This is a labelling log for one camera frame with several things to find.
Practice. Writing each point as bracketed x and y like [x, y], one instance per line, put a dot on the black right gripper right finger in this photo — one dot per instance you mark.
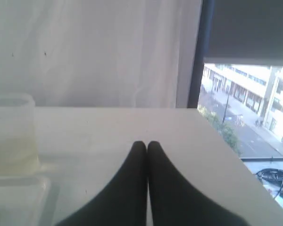
[175, 202]

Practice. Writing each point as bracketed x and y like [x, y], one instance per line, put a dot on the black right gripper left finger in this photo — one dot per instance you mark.
[123, 201]

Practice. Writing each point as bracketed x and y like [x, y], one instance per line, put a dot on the white rectangular tray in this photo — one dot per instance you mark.
[22, 200]

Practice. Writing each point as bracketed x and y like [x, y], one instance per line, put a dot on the translucent plastic container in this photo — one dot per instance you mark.
[18, 146]

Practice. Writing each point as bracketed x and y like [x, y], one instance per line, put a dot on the white backdrop sheet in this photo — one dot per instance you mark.
[99, 53]

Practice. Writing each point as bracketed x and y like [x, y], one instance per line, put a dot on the dark roller window blind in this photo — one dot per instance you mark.
[247, 32]

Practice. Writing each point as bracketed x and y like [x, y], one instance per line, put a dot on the black window frame post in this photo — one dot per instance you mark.
[206, 14]

